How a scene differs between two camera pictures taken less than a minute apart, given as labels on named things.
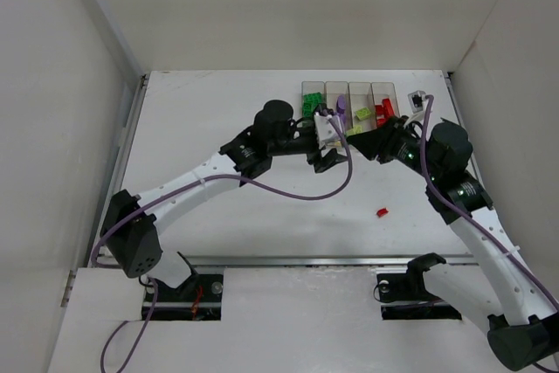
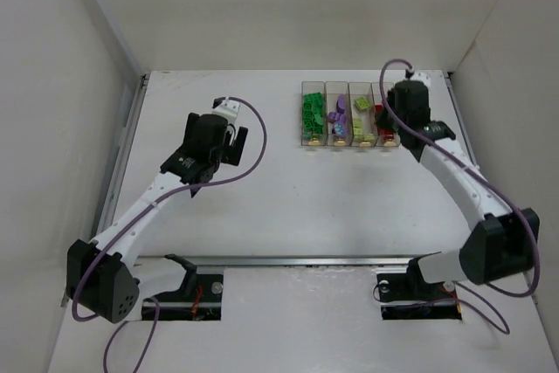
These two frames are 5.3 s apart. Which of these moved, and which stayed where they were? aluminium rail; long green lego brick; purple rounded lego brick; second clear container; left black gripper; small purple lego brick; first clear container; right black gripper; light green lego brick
Moved: right black gripper; left black gripper; light green lego brick
Stayed: purple rounded lego brick; second clear container; aluminium rail; first clear container; small purple lego brick; long green lego brick
